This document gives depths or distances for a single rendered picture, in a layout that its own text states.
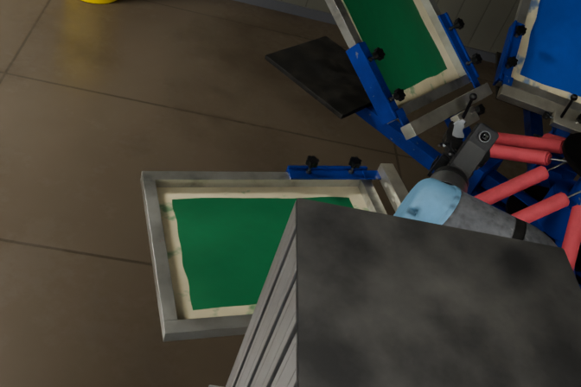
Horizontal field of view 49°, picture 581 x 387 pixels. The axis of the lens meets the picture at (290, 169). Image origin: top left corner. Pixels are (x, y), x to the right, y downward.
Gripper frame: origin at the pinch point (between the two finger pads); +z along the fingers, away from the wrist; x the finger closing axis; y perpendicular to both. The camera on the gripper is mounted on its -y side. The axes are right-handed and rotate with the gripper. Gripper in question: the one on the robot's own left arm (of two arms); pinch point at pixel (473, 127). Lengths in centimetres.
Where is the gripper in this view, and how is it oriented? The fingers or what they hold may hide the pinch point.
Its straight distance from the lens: 140.9
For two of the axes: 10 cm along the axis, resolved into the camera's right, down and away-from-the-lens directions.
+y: -3.7, 6.6, 6.6
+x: 8.4, 5.4, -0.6
